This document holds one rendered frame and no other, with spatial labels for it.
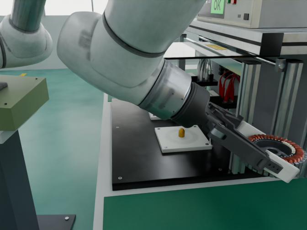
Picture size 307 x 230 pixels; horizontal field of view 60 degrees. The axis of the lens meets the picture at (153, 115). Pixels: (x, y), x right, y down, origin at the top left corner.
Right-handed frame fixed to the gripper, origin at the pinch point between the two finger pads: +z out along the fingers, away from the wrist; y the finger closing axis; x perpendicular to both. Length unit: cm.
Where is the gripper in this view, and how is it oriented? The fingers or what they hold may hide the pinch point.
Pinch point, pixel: (269, 152)
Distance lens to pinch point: 54.6
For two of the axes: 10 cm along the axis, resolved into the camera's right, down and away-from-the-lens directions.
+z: 8.5, 4.8, 2.2
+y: 0.2, 3.9, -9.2
